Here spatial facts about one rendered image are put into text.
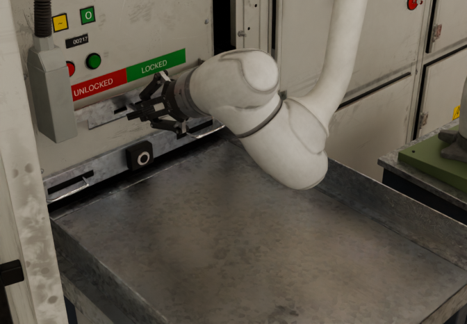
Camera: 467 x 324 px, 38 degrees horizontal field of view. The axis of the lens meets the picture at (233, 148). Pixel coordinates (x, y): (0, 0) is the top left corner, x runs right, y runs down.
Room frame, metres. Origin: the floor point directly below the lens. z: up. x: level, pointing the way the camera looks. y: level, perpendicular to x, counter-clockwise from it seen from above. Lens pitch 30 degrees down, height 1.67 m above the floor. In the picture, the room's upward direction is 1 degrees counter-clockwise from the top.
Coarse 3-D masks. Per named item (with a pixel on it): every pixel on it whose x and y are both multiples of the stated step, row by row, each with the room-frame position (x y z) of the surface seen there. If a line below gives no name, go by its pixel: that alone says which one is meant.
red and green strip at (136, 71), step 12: (156, 60) 1.37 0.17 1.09; (168, 60) 1.39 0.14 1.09; (180, 60) 1.41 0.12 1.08; (120, 72) 1.30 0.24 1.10; (132, 72) 1.32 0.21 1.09; (144, 72) 1.34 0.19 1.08; (84, 84) 1.25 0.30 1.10; (96, 84) 1.26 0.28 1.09; (108, 84) 1.28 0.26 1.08; (120, 84) 1.30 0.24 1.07; (72, 96) 1.23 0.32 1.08; (84, 96) 1.24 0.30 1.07
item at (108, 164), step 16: (192, 128) 1.42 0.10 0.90; (208, 128) 1.45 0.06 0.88; (128, 144) 1.30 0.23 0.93; (160, 144) 1.35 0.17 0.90; (176, 144) 1.38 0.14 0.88; (96, 160) 1.24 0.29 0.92; (112, 160) 1.26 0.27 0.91; (48, 176) 1.17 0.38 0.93; (64, 176) 1.18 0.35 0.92; (80, 176) 1.21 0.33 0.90; (96, 176) 1.23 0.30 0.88; (112, 176) 1.26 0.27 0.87; (48, 192) 1.16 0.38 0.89; (64, 192) 1.18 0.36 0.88
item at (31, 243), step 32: (0, 0) 0.50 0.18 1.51; (0, 32) 0.50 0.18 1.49; (0, 64) 0.50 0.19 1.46; (0, 96) 0.50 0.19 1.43; (0, 128) 0.49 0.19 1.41; (32, 128) 0.50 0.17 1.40; (0, 160) 0.51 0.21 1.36; (32, 160) 0.50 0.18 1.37; (0, 192) 0.60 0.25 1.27; (32, 192) 0.50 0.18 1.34; (0, 224) 0.74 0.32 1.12; (32, 224) 0.50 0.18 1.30; (0, 256) 0.99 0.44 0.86; (32, 256) 0.50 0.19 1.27; (0, 288) 0.51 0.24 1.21; (32, 288) 0.49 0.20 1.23; (0, 320) 0.51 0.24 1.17; (32, 320) 0.54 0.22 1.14; (64, 320) 0.50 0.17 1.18
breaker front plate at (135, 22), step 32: (32, 0) 1.19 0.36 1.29; (64, 0) 1.23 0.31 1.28; (96, 0) 1.28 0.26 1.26; (128, 0) 1.33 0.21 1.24; (160, 0) 1.38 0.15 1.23; (192, 0) 1.44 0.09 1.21; (32, 32) 1.19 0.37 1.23; (64, 32) 1.23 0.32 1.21; (96, 32) 1.27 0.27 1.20; (128, 32) 1.32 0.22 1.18; (160, 32) 1.38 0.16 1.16; (192, 32) 1.44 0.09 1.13; (128, 64) 1.32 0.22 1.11; (192, 64) 1.43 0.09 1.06; (32, 96) 1.17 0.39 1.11; (96, 96) 1.26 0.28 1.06; (96, 128) 1.26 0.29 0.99; (128, 128) 1.31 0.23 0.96; (64, 160) 1.20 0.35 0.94
